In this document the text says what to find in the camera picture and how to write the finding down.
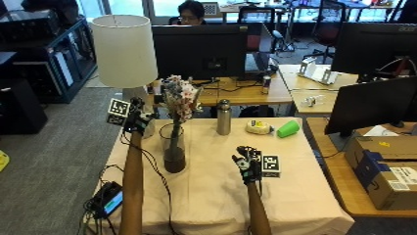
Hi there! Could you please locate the beige tablecloth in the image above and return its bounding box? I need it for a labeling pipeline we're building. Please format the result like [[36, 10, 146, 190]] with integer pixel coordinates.
[[84, 117, 355, 235]]

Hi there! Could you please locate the white marker cube on right glove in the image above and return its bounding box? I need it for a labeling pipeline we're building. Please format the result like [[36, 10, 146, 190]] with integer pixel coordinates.
[[259, 154, 282, 179]]

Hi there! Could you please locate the steel water bottle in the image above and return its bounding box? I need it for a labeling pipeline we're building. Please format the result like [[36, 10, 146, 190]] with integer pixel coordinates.
[[214, 99, 233, 136]]

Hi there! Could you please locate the black glove cable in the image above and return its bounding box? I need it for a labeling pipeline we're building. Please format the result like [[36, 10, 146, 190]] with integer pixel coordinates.
[[118, 129, 179, 235]]

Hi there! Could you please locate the pink and white flower bouquet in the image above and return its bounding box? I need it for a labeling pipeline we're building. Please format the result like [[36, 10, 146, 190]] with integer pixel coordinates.
[[158, 74, 205, 158]]

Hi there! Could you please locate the black bag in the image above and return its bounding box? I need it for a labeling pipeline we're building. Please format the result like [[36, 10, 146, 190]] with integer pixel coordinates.
[[237, 105, 275, 118]]

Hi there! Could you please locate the clear glass vase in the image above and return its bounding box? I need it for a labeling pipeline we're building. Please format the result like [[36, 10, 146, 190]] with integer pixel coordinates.
[[157, 122, 187, 174]]

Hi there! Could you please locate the black cable bundle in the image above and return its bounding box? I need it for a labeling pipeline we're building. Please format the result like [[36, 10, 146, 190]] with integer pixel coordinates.
[[78, 164, 125, 235]]

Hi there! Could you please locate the wooden desk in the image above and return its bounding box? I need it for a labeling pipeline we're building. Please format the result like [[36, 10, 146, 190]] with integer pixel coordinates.
[[146, 71, 294, 108], [305, 117, 417, 218], [275, 64, 361, 116]]

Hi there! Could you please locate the black device with lit screen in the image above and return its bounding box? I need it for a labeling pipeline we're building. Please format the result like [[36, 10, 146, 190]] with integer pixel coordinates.
[[89, 181, 125, 220]]

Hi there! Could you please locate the white lamp shade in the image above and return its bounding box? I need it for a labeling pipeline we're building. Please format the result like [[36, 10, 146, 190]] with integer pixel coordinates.
[[89, 14, 159, 89]]

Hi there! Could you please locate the green plastic cup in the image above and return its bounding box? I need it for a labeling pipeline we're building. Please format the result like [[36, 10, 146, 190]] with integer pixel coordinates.
[[275, 119, 302, 139]]

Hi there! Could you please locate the plain cardboard box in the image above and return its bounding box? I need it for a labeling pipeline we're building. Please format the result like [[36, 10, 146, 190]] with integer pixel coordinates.
[[342, 134, 417, 170]]

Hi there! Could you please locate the white marker cube on left glove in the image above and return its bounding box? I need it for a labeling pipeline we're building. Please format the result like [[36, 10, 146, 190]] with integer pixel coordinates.
[[105, 97, 132, 126]]

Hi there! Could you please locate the black office chair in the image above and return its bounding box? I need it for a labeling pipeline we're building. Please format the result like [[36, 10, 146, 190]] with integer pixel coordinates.
[[310, 0, 349, 65]]

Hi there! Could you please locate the cardboard box with blue tape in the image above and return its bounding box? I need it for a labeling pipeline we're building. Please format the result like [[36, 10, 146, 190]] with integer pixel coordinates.
[[353, 150, 417, 212]]

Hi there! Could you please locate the black computer monitor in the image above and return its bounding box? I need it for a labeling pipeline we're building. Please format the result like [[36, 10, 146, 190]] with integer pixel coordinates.
[[323, 75, 417, 137], [329, 22, 417, 78], [150, 23, 249, 81]]

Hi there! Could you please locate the yellow floor sign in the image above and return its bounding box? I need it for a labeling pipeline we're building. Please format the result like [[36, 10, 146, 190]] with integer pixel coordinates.
[[0, 149, 12, 173]]

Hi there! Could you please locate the person's left hand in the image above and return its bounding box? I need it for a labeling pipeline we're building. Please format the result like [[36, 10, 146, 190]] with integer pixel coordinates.
[[122, 96, 155, 135]]

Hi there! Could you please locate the person's right hand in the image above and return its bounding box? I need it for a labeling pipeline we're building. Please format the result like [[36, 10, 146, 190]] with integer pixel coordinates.
[[230, 145, 265, 186]]

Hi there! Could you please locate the white desk stand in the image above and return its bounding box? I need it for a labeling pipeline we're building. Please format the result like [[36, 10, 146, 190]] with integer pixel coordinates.
[[297, 56, 339, 86]]

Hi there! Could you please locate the small white gadget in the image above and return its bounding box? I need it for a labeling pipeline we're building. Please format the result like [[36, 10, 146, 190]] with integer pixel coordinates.
[[298, 94, 327, 109]]

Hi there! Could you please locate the white paper sheet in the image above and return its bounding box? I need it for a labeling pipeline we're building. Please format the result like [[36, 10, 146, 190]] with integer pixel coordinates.
[[361, 124, 399, 138]]

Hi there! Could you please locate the white marker cube on glove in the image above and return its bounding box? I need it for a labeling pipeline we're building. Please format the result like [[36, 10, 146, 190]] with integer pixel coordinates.
[[105, 97, 132, 126], [259, 154, 282, 179]]

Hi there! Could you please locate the black cabinet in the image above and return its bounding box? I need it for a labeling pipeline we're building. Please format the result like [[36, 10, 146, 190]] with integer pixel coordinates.
[[0, 77, 49, 136]]

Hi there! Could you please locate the drink can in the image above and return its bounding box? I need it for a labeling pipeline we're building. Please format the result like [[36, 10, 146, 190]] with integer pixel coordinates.
[[261, 75, 273, 96]]

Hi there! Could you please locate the dark blue equipment shelf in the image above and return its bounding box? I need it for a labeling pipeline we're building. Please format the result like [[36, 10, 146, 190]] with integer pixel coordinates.
[[0, 9, 98, 105]]

